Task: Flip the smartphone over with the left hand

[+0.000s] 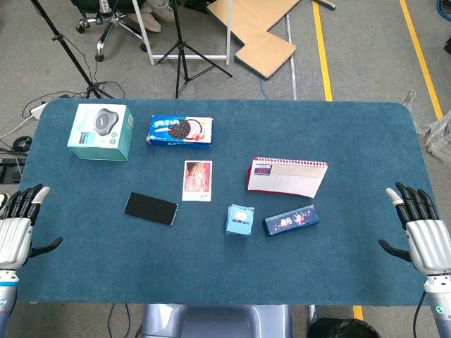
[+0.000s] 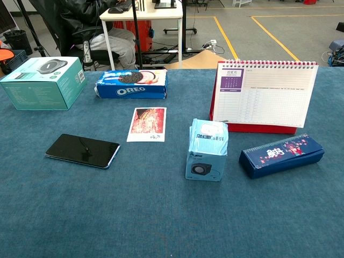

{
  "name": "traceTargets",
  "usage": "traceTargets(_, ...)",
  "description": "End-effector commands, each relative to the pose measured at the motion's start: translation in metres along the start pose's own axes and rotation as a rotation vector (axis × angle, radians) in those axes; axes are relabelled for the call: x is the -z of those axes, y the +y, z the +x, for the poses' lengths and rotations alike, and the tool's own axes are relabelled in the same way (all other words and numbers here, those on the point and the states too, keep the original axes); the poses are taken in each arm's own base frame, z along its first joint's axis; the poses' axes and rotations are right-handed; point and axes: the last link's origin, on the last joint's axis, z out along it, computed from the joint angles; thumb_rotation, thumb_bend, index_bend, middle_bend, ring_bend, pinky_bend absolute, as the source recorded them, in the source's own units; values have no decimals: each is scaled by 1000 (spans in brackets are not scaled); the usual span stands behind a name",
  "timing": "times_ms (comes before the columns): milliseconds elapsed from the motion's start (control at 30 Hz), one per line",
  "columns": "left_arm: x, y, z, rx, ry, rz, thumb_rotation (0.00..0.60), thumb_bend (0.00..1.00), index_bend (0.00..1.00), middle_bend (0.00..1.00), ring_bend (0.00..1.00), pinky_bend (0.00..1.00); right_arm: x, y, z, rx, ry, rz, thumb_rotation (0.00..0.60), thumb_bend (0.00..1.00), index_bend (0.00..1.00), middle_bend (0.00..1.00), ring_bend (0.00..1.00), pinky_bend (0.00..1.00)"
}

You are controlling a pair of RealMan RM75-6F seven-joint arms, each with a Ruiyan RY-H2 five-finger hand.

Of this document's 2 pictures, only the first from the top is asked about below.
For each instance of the seated person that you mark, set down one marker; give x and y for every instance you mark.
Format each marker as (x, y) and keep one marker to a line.
(151, 15)

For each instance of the black office chair chrome base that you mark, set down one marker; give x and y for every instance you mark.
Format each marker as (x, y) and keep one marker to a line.
(112, 24)

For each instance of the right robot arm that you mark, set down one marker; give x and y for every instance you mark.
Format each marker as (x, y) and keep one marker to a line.
(438, 306)

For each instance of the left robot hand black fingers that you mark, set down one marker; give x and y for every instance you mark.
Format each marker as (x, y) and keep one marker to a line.
(14, 243)

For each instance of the navy printed pencil case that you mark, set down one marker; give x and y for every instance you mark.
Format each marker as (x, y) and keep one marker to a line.
(292, 221)

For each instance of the small brown cardboard sheet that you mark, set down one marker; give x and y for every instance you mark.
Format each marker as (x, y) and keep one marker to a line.
(266, 54)

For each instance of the dark teal felt tablecloth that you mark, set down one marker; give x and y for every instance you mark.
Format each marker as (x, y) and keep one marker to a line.
(225, 267)

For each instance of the black tripod stand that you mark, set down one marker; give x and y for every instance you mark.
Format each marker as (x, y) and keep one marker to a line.
(182, 53)
(70, 56)

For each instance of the small light blue speaker box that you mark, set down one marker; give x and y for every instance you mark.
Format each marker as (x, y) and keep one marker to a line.
(239, 221)

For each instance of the white power strip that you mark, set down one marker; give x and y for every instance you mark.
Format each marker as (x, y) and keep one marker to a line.
(38, 110)

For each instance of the clear plastic wrap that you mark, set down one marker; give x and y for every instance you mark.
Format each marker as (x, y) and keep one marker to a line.
(440, 135)

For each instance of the black equipment box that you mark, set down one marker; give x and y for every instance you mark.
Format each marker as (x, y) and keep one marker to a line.
(10, 172)

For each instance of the teal speakerphone product box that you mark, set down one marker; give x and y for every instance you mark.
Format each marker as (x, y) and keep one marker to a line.
(95, 141)

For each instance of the large brown cardboard sheet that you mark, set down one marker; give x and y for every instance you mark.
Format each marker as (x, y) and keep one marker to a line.
(253, 17)

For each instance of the black bin with bag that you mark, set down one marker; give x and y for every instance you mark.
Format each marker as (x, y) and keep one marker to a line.
(341, 329)

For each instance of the red photo card white border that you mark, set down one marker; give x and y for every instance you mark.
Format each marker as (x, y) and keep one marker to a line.
(197, 179)

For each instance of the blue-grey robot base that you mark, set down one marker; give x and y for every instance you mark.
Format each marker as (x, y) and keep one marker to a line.
(218, 322)

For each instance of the black and teal smartphone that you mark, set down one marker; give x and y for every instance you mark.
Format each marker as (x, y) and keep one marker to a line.
(151, 208)

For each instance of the blue Oreo cookie box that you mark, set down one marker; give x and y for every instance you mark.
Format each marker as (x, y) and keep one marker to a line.
(179, 132)

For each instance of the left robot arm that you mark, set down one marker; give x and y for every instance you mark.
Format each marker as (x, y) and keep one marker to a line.
(7, 303)

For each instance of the red spiral desk calendar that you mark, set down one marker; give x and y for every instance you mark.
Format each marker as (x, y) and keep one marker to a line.
(285, 183)

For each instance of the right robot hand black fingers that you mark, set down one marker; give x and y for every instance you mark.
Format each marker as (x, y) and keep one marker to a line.
(428, 243)

